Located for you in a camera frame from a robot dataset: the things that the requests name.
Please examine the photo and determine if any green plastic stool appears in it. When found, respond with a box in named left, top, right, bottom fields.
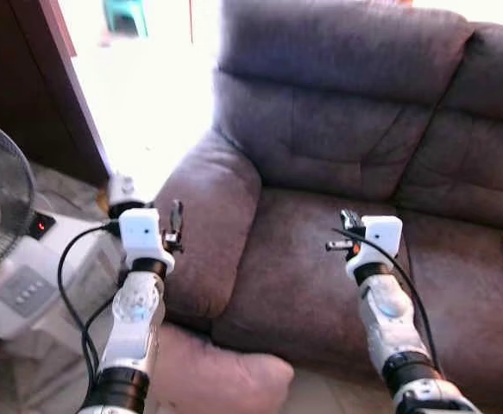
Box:
left=103, top=0, right=150, bottom=39

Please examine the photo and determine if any brown fabric sofa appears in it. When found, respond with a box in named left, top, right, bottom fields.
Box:
left=152, top=0, right=503, bottom=414

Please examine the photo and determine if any dark wooden door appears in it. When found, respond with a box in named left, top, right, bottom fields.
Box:
left=0, top=0, right=110, bottom=186

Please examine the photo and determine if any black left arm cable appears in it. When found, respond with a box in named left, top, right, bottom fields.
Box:
left=56, top=223, right=123, bottom=408

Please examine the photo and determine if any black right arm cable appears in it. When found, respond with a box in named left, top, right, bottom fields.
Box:
left=331, top=226, right=442, bottom=373

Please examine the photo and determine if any white electric fan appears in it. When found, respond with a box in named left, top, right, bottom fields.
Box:
left=0, top=114, right=79, bottom=342

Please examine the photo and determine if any pink cat face pillow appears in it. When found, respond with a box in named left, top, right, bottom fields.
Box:
left=148, top=323, right=295, bottom=414

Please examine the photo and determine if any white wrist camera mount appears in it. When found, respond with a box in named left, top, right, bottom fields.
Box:
left=346, top=216, right=404, bottom=279
left=118, top=207, right=176, bottom=275

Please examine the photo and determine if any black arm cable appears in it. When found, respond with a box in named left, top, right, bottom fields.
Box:
left=56, top=223, right=123, bottom=408
left=331, top=226, right=442, bottom=373

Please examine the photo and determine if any silver cylindrical appliance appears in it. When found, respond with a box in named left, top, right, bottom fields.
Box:
left=106, top=172, right=148, bottom=218

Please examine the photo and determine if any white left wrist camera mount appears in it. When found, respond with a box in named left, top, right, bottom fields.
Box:
left=118, top=207, right=176, bottom=275

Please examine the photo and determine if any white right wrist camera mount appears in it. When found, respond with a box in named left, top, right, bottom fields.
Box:
left=346, top=216, right=404, bottom=279

